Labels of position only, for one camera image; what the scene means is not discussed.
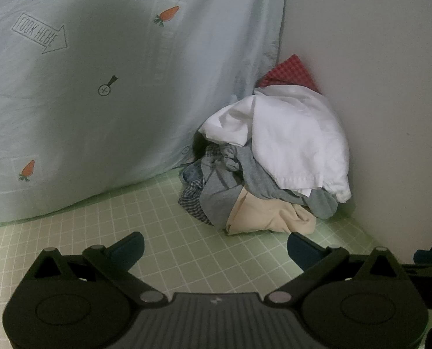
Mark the red checked cloth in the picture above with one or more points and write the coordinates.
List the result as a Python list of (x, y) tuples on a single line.
[(292, 72)]

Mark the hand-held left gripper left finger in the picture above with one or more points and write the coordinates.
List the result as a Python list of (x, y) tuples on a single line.
[(130, 249)]

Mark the light blue carrot print quilt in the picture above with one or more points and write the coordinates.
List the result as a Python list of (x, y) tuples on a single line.
[(110, 80)]

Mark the grey garment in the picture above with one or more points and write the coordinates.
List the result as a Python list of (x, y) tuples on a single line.
[(216, 198)]

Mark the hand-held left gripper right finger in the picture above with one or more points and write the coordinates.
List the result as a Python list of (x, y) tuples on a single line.
[(300, 251)]

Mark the white shirt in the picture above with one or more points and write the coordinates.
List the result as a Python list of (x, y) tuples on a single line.
[(292, 134)]

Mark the blue plaid shirt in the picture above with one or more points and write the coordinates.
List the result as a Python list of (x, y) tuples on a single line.
[(192, 205)]

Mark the blue denim garment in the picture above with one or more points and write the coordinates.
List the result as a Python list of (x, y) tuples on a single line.
[(193, 172)]

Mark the beige garment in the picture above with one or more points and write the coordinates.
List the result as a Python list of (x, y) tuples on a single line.
[(266, 214)]

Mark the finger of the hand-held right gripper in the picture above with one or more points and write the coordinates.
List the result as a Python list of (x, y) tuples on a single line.
[(423, 257)]

